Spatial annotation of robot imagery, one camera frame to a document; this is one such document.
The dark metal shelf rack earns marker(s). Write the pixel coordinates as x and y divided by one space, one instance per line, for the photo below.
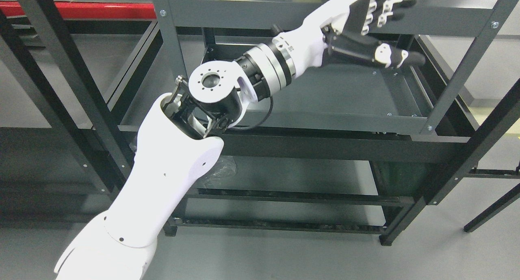
343 148

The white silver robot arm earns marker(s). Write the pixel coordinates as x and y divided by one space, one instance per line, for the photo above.
179 140

